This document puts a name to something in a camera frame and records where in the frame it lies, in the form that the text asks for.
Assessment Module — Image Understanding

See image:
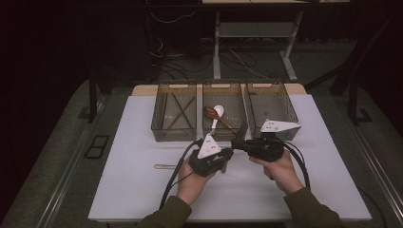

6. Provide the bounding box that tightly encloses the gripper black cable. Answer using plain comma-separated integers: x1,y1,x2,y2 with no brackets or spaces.
159,139,203,211
282,141,312,191

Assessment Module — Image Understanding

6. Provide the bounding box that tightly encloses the brown wooden spoon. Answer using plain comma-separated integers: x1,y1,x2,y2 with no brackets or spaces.
203,105,240,134

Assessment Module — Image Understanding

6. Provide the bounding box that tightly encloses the thin white hanging cable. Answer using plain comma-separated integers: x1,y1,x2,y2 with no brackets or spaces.
148,9,196,25

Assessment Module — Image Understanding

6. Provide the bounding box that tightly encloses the white desk frame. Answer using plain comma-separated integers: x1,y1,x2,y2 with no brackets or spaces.
212,10,305,82

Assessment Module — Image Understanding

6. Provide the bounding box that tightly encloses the person's right hand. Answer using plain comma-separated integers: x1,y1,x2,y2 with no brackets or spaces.
249,150,305,195

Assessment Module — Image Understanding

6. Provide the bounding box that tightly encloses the white floor cable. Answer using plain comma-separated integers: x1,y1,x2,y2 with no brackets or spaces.
228,48,271,80

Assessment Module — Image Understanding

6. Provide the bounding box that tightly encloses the white ceramic spoon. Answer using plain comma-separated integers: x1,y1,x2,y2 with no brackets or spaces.
210,104,225,130

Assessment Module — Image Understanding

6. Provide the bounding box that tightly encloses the translucent grey plastic bin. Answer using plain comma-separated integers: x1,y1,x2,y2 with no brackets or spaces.
245,82,301,142
201,81,249,143
150,83,198,143

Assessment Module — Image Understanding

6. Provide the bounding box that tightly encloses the person's left hand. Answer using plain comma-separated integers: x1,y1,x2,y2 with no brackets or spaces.
176,157,217,206

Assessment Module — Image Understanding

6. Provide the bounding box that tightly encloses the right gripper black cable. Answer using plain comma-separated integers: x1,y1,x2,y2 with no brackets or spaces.
282,141,312,191

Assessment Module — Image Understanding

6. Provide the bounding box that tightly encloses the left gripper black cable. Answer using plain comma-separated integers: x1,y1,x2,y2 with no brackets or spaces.
159,139,203,211

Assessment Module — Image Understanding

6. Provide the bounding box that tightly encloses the black metal stand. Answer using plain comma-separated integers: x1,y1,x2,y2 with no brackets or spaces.
346,72,374,126
86,69,100,125

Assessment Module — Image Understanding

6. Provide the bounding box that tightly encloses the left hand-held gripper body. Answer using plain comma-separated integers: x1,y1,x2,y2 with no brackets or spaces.
188,132,227,178

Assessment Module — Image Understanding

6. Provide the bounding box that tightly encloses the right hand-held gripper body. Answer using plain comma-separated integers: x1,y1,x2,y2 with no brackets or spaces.
246,119,302,163

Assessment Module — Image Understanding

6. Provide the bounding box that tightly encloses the black floor cable bundle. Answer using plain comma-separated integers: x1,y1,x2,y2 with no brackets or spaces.
148,31,217,81

